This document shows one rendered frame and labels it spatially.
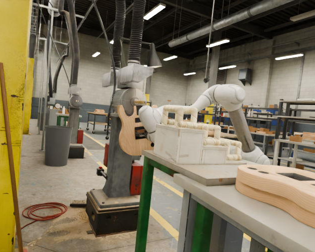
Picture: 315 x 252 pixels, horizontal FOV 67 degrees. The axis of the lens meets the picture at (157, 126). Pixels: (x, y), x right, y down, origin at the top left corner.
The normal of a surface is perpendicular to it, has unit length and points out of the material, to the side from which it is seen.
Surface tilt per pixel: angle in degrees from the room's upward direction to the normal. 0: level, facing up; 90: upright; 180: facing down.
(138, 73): 90
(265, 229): 90
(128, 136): 89
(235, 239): 90
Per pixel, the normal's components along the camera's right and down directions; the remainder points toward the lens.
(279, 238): -0.90, -0.07
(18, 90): 0.47, 0.09
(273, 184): -0.73, -0.04
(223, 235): -0.42, 0.00
